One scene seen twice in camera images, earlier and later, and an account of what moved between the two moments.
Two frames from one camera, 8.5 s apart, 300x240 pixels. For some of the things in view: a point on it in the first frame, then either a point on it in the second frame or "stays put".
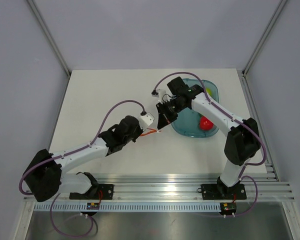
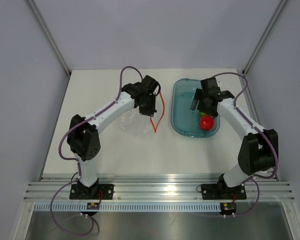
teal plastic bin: [187, 124] stays put
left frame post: [51, 37] stays put
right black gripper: [164, 120] to [197, 96]
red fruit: [205, 124] stays put
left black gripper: [140, 130] to [149, 111]
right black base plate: [221, 191] stays put
